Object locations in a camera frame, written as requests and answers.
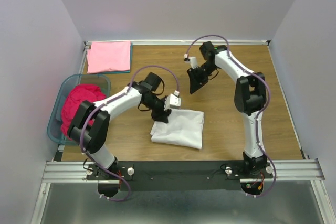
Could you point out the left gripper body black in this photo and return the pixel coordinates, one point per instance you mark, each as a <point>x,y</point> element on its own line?
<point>157,107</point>

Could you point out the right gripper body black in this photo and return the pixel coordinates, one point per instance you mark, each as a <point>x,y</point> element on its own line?
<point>199,74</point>

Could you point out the white t-shirt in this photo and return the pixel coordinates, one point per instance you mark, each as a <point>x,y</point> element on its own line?
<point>184,128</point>

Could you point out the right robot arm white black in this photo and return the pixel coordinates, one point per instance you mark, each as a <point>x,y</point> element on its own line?
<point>250,97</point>

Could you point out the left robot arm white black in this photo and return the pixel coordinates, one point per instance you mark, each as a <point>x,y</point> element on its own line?
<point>90,123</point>

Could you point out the folded teal t-shirt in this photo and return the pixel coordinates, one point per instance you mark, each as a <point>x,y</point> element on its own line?
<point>131,56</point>

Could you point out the folded pink t-shirt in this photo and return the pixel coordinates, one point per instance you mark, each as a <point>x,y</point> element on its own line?
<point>109,56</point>

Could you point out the red t-shirt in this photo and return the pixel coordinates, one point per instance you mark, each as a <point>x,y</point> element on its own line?
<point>80,93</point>

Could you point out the blue plastic basket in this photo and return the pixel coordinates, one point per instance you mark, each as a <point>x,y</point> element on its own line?
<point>54,126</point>

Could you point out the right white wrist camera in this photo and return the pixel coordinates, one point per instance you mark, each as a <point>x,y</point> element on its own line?
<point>192,61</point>

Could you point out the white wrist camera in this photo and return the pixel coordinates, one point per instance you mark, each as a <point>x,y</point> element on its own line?
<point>192,61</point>
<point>172,102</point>

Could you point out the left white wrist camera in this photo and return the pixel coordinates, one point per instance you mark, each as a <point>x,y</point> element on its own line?
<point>172,102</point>

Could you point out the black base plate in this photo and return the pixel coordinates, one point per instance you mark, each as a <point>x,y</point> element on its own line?
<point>180,176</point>

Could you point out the aluminium frame rail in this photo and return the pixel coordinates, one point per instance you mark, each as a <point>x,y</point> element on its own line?
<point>297,195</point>

